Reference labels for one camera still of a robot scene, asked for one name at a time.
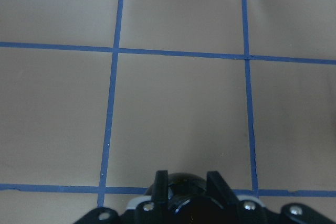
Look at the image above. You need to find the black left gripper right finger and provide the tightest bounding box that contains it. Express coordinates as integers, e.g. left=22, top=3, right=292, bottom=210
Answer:
left=206, top=171, right=238, bottom=206

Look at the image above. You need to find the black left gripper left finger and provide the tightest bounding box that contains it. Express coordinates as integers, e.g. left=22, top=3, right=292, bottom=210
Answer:
left=153, top=170, right=168, bottom=205

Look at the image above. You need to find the dark green wine bottle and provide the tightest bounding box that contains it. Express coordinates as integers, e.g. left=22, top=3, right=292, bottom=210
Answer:
left=160, top=172, right=220, bottom=223

